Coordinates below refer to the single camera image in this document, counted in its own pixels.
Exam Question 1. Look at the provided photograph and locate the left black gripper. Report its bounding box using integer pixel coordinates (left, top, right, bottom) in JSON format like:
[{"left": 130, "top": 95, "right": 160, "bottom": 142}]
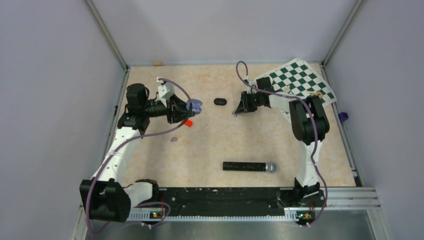
[{"left": 142, "top": 93, "right": 195, "bottom": 124}]

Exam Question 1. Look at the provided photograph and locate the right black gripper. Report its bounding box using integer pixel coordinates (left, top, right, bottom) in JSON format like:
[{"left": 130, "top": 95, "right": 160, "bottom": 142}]
[{"left": 235, "top": 91, "right": 263, "bottom": 115}]

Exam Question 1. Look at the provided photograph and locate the grey oval charging case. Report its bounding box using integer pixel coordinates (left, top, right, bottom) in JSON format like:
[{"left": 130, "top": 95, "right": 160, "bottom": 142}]
[{"left": 186, "top": 98, "right": 203, "bottom": 117}]

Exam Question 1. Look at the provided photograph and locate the black earbud charging case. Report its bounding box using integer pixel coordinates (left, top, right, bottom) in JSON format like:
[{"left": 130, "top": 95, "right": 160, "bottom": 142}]
[{"left": 213, "top": 98, "right": 228, "bottom": 106}]

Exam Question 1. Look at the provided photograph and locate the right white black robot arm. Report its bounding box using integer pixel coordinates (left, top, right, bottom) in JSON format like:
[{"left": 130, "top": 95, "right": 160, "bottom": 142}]
[{"left": 233, "top": 77, "right": 330, "bottom": 206}]

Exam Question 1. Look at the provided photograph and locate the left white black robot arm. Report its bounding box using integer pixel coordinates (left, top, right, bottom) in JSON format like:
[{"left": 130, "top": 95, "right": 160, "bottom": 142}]
[{"left": 79, "top": 78, "right": 196, "bottom": 223}]

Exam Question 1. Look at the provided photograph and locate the red rectangular block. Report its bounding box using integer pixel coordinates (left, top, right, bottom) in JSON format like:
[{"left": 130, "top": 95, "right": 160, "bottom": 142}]
[{"left": 184, "top": 119, "right": 193, "bottom": 128}]

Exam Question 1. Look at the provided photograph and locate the small wooden block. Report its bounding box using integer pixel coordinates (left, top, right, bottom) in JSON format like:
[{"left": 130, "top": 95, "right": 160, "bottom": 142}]
[{"left": 152, "top": 61, "right": 163, "bottom": 67}]

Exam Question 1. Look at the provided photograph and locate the green white chessboard mat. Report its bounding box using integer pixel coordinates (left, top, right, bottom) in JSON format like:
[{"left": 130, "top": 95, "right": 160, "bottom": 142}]
[{"left": 255, "top": 58, "right": 337, "bottom": 107}]

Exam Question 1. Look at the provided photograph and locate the black microphone silver head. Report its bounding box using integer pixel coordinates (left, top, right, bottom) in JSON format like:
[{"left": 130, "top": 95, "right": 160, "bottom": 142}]
[{"left": 222, "top": 161, "right": 277, "bottom": 173}]

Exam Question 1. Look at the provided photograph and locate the wooden letter cube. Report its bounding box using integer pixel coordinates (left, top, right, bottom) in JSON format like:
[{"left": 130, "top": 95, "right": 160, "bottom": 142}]
[{"left": 315, "top": 92, "right": 324, "bottom": 99}]

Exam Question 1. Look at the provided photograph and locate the purple small object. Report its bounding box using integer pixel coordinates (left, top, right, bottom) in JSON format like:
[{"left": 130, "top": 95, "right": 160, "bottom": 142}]
[{"left": 338, "top": 112, "right": 349, "bottom": 123}]

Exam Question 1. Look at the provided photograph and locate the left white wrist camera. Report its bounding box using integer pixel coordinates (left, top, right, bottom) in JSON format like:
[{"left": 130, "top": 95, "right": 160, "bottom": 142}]
[{"left": 156, "top": 77, "right": 175, "bottom": 101}]

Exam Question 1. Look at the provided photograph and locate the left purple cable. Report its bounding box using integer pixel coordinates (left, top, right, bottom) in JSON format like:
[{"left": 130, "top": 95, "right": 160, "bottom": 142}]
[{"left": 85, "top": 77, "right": 195, "bottom": 235}]

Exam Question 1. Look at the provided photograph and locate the purple cable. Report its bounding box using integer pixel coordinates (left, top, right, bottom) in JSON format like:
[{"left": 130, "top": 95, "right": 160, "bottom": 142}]
[
  {"left": 85, "top": 77, "right": 195, "bottom": 235},
  {"left": 235, "top": 60, "right": 329, "bottom": 227}
]

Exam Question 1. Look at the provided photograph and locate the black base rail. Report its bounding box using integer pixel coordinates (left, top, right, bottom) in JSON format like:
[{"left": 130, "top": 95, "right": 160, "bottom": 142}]
[{"left": 151, "top": 187, "right": 325, "bottom": 217}]

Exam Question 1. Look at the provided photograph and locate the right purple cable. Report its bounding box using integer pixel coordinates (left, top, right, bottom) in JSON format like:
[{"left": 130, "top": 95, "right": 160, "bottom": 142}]
[{"left": 235, "top": 60, "right": 329, "bottom": 227}]

